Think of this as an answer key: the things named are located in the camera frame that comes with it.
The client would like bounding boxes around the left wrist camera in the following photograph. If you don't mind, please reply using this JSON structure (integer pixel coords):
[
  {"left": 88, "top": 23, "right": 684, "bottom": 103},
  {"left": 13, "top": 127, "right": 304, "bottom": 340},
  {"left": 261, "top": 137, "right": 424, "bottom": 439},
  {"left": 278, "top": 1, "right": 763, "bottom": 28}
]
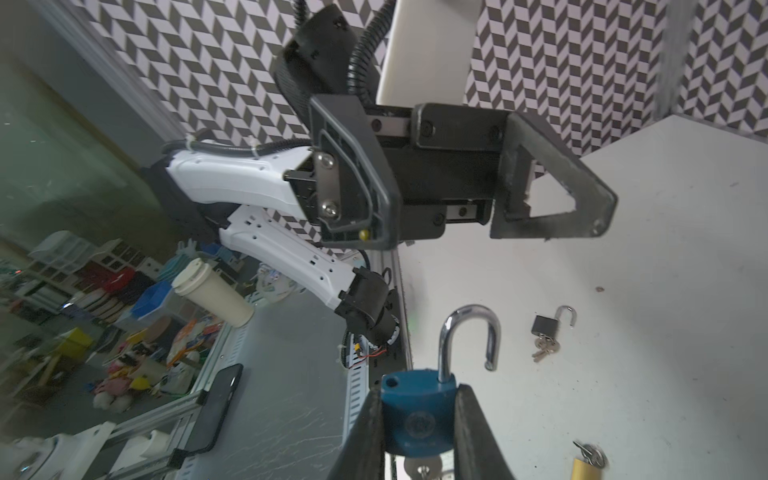
[{"left": 376, "top": 0, "right": 483, "bottom": 107}]

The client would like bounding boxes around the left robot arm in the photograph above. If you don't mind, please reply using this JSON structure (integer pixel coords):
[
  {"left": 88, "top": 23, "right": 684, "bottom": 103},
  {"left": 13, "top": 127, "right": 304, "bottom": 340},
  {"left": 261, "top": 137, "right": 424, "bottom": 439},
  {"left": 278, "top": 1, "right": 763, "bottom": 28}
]
[{"left": 144, "top": 1, "right": 618, "bottom": 347}]

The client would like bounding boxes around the black smartphone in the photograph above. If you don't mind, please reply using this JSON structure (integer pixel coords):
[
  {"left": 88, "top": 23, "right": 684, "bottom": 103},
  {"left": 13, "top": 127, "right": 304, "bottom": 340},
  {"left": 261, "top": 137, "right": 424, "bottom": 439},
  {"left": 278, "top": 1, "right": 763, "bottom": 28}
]
[{"left": 168, "top": 363, "right": 244, "bottom": 470}]

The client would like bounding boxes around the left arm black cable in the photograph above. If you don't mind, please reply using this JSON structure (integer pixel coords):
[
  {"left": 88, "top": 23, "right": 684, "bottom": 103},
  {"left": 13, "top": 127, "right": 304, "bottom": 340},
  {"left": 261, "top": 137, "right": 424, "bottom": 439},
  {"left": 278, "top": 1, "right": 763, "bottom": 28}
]
[{"left": 161, "top": 0, "right": 400, "bottom": 160}]

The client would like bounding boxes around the blue padlock with key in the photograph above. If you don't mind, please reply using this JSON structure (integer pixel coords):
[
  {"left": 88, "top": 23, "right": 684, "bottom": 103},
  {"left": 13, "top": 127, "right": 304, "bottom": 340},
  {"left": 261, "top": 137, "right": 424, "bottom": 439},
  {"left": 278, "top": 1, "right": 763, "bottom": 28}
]
[{"left": 381, "top": 304, "right": 501, "bottom": 479}]

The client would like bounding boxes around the small brass padlock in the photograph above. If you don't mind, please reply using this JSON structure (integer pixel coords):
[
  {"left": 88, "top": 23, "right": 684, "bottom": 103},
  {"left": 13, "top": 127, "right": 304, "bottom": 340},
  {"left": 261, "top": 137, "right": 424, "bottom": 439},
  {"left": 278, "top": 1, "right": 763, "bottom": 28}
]
[{"left": 570, "top": 440, "right": 608, "bottom": 480}]

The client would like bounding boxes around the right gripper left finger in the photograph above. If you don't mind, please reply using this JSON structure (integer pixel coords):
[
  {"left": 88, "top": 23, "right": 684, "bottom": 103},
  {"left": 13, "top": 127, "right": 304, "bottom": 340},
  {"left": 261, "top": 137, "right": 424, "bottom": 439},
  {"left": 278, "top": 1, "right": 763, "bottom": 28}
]
[{"left": 341, "top": 387, "right": 386, "bottom": 479}]

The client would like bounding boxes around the paper coffee cup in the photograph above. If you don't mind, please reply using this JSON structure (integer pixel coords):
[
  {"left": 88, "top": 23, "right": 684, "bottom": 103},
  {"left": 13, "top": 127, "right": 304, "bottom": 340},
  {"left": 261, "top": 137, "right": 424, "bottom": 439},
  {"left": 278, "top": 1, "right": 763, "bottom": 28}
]
[{"left": 171, "top": 259, "right": 255, "bottom": 328}]

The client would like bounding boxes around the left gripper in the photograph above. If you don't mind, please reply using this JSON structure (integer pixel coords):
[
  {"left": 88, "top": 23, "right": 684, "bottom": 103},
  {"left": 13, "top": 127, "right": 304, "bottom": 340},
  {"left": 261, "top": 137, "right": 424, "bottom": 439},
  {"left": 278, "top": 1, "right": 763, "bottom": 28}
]
[{"left": 283, "top": 94, "right": 618, "bottom": 250}]

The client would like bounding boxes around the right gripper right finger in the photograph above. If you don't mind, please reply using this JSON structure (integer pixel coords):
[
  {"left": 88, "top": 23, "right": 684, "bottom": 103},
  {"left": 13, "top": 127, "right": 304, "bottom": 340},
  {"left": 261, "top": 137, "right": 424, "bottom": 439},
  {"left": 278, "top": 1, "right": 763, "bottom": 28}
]
[{"left": 454, "top": 385, "right": 514, "bottom": 480}]

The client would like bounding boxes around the black padlock with keys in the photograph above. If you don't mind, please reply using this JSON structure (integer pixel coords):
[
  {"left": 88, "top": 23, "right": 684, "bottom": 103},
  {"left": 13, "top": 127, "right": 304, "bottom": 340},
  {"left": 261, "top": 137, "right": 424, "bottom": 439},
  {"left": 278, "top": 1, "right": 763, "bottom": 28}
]
[{"left": 531, "top": 305, "right": 578, "bottom": 363}]

